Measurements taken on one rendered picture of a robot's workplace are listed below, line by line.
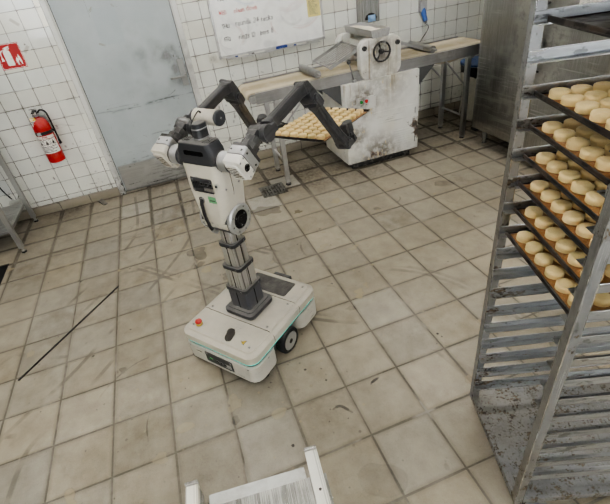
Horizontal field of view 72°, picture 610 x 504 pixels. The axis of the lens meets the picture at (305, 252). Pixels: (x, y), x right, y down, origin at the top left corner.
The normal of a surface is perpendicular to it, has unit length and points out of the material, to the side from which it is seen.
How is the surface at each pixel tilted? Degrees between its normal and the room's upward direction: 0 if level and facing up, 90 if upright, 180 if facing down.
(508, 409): 0
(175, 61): 90
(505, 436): 0
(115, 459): 0
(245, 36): 90
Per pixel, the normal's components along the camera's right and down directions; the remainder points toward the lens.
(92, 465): -0.13, -0.81
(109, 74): 0.33, 0.51
